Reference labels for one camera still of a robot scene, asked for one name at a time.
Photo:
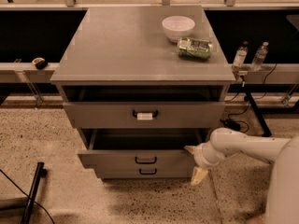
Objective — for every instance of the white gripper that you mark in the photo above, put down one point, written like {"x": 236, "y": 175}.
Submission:
{"x": 201, "y": 156}

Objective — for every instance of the grey top drawer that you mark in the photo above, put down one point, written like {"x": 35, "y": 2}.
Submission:
{"x": 140, "y": 107}

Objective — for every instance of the grey drawer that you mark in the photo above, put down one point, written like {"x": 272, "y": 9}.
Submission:
{"x": 142, "y": 173}
{"x": 140, "y": 107}
{"x": 113, "y": 150}

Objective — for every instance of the clear water bottle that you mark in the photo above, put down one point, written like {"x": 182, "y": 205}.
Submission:
{"x": 259, "y": 56}
{"x": 240, "y": 55}

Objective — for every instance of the grey window ledge rail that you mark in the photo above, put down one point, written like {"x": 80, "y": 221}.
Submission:
{"x": 281, "y": 73}

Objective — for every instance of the white bowl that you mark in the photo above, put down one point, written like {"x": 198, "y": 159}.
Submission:
{"x": 176, "y": 27}

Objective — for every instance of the grey bottom drawer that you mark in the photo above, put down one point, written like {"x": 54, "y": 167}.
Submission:
{"x": 142, "y": 173}

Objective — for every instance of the left clear water bottle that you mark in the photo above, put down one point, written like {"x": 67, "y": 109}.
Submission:
{"x": 240, "y": 55}

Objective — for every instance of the black stand leg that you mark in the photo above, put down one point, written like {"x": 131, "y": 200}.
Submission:
{"x": 258, "y": 114}
{"x": 32, "y": 194}

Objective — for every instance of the black stand leg left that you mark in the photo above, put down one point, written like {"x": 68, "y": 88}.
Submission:
{"x": 32, "y": 194}

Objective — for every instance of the grey drawer cabinet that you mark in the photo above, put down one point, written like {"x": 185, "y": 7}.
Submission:
{"x": 126, "y": 46}

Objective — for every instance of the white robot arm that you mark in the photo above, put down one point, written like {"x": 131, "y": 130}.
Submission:
{"x": 282, "y": 205}

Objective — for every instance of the right clear water bottle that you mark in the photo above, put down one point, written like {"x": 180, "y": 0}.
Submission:
{"x": 259, "y": 56}

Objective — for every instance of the black stand leg right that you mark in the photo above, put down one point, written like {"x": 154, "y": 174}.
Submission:
{"x": 258, "y": 114}

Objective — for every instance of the black yellow tape measure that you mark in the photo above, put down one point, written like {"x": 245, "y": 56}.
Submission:
{"x": 39, "y": 63}

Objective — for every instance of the black power adapter with cable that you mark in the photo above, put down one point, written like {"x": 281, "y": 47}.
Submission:
{"x": 234, "y": 117}

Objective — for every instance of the green snack packet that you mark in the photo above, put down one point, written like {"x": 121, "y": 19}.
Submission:
{"x": 194, "y": 48}

